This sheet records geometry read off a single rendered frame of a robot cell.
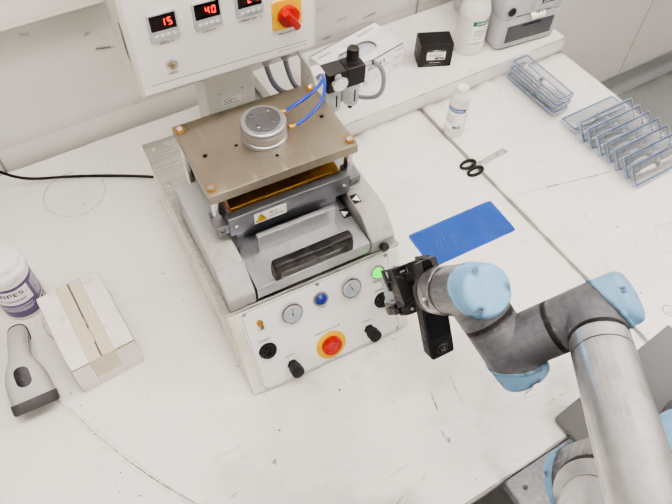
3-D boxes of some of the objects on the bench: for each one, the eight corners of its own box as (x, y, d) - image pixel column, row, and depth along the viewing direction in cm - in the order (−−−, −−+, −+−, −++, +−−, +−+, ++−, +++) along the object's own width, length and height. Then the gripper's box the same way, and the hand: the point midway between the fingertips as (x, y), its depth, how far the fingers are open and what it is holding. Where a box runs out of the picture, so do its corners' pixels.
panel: (263, 391, 120) (238, 313, 110) (400, 327, 128) (387, 250, 119) (267, 397, 118) (241, 319, 108) (405, 333, 127) (393, 254, 117)
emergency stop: (322, 354, 123) (318, 338, 121) (340, 346, 124) (337, 330, 122) (325, 359, 122) (322, 343, 119) (344, 350, 123) (340, 334, 121)
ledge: (252, 84, 171) (251, 71, 168) (495, -2, 198) (498, -16, 195) (307, 154, 157) (306, 141, 153) (561, 51, 183) (566, 37, 180)
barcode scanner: (-6, 342, 125) (-24, 321, 118) (35, 324, 127) (20, 303, 121) (22, 428, 115) (5, 411, 108) (66, 407, 117) (51, 389, 111)
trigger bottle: (446, 46, 176) (463, -41, 156) (465, 34, 179) (483, -52, 159) (471, 61, 173) (491, -26, 152) (489, 48, 176) (512, -38, 156)
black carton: (413, 53, 174) (416, 32, 168) (445, 52, 175) (449, 30, 169) (417, 67, 170) (421, 46, 165) (450, 66, 171) (454, 44, 166)
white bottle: (450, 122, 165) (460, 77, 153) (466, 131, 163) (478, 85, 151) (439, 132, 162) (449, 87, 151) (456, 141, 161) (467, 96, 149)
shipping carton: (50, 320, 128) (34, 296, 121) (113, 293, 132) (101, 268, 125) (80, 395, 119) (64, 375, 111) (145, 363, 123) (135, 341, 116)
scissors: (471, 179, 153) (471, 177, 152) (455, 165, 155) (456, 163, 155) (512, 157, 158) (513, 155, 158) (497, 144, 161) (498, 142, 160)
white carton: (308, 79, 166) (308, 56, 160) (371, 44, 176) (373, 20, 170) (339, 103, 161) (340, 79, 155) (402, 65, 171) (406, 42, 165)
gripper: (451, 249, 99) (399, 257, 119) (400, 270, 96) (356, 274, 117) (470, 301, 99) (415, 300, 119) (420, 323, 97) (372, 318, 117)
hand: (394, 302), depth 117 cm, fingers closed
